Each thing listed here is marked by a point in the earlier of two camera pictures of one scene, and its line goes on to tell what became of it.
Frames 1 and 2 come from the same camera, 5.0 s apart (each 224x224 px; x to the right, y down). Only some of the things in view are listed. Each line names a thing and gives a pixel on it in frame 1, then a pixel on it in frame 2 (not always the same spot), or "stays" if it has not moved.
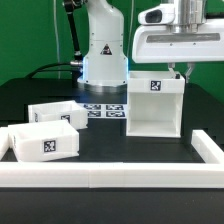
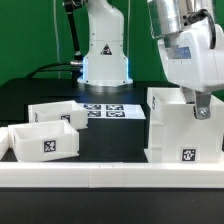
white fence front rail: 111,175 stays
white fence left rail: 4,141 stays
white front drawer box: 43,141 stays
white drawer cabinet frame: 154,104 to 176,136
